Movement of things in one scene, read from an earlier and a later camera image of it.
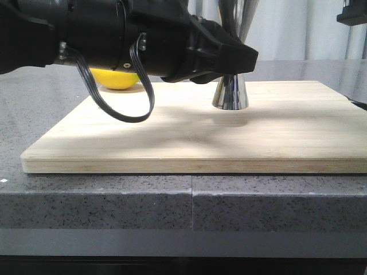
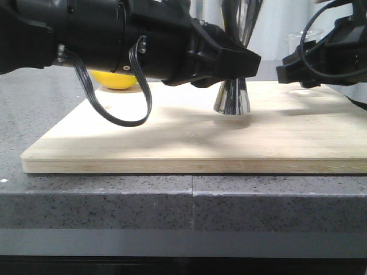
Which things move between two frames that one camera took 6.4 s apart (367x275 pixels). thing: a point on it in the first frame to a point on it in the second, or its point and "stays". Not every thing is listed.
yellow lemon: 114,80 stays
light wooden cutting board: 288,127 stays
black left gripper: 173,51 stays
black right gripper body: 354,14 to 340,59
